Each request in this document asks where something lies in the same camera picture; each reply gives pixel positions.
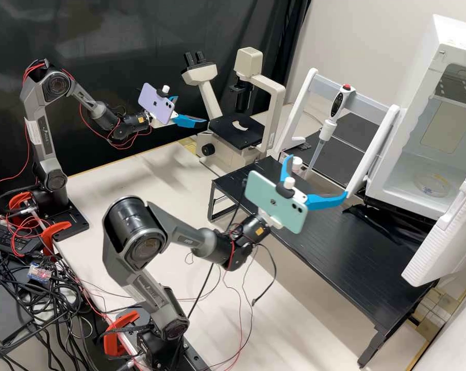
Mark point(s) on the flat black box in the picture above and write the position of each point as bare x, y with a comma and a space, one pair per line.
5, 313

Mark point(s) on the small circuit board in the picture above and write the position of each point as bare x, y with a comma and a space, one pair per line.
39, 272

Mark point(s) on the pipette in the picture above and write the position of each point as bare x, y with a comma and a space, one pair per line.
339, 102

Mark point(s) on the white pipette stand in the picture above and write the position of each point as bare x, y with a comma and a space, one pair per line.
373, 152

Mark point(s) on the wrist camera phone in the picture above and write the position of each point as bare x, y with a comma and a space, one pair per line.
153, 102
271, 201

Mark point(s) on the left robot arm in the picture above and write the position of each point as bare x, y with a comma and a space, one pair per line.
43, 127

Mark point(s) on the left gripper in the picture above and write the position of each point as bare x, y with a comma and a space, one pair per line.
174, 116

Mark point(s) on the left wrist camera phone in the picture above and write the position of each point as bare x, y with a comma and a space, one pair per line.
153, 102

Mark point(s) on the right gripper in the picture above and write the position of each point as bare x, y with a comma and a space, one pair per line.
300, 196

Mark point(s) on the black power adapter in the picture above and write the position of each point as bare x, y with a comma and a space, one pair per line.
12, 239

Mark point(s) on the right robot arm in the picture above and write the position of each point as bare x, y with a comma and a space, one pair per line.
194, 235

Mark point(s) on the petri dish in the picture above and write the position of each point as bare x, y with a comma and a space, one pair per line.
434, 185

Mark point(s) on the incubator door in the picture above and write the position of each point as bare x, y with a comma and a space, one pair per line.
441, 247

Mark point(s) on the cream microscope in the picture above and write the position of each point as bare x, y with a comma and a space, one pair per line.
217, 154

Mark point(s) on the right wrist camera phone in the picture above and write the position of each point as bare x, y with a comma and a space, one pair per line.
271, 201

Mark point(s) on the white incubator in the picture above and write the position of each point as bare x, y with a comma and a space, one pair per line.
430, 58

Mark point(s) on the white-capped bottle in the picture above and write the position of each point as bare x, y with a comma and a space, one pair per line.
298, 164

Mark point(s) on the black platform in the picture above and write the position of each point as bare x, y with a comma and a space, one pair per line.
345, 162
333, 251
356, 123

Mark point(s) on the red clamp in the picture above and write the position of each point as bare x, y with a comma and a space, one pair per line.
57, 228
109, 340
18, 201

